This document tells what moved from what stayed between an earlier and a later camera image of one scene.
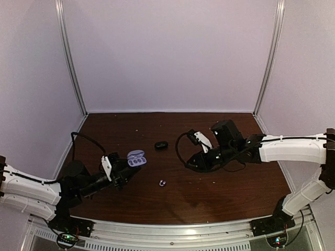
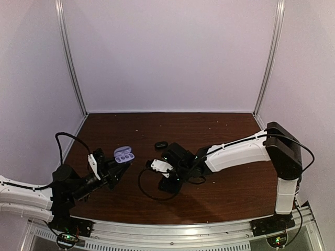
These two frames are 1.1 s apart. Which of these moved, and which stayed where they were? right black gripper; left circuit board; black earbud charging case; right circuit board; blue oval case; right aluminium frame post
Moved: blue oval case; right black gripper
Stayed: left circuit board; right aluminium frame post; black earbud charging case; right circuit board
